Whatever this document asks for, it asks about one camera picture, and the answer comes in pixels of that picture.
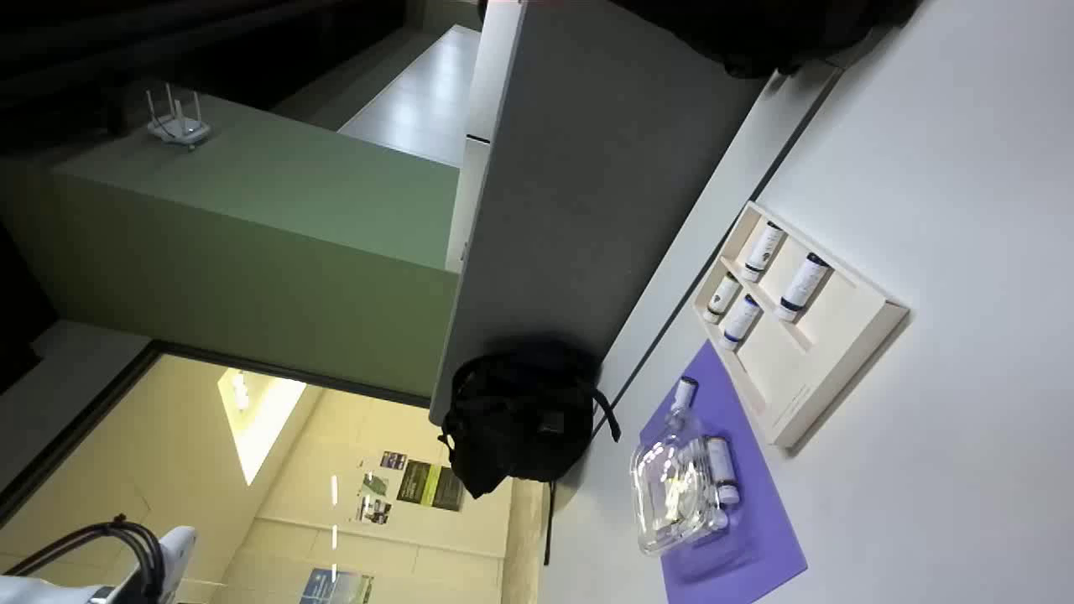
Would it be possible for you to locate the white-capped bottle with blue band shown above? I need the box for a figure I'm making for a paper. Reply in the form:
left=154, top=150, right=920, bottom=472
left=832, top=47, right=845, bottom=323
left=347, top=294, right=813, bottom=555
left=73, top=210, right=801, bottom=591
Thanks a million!
left=704, top=273, right=744, bottom=320

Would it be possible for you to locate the white-capped bottle with red logo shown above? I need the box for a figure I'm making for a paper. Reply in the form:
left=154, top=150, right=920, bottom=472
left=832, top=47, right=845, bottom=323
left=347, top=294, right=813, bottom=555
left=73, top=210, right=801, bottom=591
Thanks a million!
left=666, top=376, right=701, bottom=434

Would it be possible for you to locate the white bottle with blue bands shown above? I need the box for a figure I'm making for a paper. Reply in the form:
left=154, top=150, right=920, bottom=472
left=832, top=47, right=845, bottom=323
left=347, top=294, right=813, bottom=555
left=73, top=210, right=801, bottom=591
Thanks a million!
left=742, top=222, right=787, bottom=283

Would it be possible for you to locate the large white blue-banded bottle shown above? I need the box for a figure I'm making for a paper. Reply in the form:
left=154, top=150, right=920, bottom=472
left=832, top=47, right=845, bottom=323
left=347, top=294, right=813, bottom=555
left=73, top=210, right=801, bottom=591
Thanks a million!
left=774, top=252, right=832, bottom=327

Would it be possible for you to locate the black backpack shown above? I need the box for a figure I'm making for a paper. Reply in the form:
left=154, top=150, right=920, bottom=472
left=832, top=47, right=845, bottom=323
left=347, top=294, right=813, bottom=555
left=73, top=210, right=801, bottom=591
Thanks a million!
left=434, top=340, right=625, bottom=569

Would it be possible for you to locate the dark brown poster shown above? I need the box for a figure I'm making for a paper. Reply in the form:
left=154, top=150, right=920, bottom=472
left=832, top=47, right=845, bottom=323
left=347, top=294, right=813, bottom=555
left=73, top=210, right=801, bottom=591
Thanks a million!
left=434, top=468, right=466, bottom=514

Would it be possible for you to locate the green and black poster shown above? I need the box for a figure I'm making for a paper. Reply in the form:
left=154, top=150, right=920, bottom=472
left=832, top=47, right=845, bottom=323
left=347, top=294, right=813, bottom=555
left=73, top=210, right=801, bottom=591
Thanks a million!
left=394, top=455, right=437, bottom=510

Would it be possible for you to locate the clear plastic clamshell container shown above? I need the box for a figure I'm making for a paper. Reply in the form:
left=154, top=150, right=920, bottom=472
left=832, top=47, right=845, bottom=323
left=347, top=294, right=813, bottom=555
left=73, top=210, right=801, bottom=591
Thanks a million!
left=629, top=429, right=735, bottom=555

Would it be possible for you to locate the green cabinet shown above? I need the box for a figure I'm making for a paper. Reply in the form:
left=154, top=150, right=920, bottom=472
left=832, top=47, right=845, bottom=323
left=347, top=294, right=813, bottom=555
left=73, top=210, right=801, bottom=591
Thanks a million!
left=0, top=94, right=463, bottom=399

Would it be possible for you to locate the purple mat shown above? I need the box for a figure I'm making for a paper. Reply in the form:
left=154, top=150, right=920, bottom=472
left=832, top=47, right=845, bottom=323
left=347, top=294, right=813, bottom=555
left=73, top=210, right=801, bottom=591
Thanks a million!
left=635, top=340, right=813, bottom=604

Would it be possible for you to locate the blue poster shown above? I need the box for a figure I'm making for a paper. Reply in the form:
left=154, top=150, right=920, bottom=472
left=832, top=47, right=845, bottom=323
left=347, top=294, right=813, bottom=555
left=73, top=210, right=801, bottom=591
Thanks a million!
left=299, top=564, right=379, bottom=604

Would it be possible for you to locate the black fabric bag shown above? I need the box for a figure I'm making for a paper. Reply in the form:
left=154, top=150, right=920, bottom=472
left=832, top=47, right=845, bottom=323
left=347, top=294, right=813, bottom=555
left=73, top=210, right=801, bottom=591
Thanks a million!
left=612, top=0, right=927, bottom=82

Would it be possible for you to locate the white wifi router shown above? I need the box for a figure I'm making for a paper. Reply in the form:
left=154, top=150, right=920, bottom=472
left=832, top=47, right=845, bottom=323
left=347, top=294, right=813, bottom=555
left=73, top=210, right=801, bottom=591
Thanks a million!
left=140, top=82, right=214, bottom=150

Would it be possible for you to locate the small colourful wall picture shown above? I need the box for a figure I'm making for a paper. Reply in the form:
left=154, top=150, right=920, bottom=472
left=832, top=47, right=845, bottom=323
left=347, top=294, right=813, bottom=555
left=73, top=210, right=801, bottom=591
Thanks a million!
left=356, top=470, right=396, bottom=527

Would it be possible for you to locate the black cable bundle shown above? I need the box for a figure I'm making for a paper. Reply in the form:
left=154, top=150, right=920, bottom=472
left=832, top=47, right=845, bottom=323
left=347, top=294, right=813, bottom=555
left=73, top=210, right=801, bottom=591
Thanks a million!
left=5, top=514, right=171, bottom=604

